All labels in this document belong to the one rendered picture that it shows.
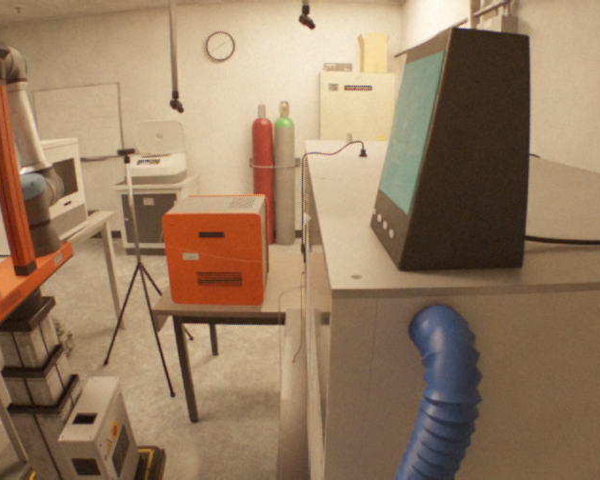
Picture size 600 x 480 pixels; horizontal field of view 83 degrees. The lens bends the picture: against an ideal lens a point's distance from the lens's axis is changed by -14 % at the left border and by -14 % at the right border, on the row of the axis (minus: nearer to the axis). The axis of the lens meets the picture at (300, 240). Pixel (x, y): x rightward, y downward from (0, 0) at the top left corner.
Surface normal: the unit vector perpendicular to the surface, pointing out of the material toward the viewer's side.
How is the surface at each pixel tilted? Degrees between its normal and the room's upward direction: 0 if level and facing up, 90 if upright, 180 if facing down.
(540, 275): 0
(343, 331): 90
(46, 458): 90
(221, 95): 90
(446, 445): 50
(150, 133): 105
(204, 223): 90
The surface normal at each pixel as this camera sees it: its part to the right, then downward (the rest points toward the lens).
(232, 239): 0.00, 0.33
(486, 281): 0.00, -0.95
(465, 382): 0.18, 0.10
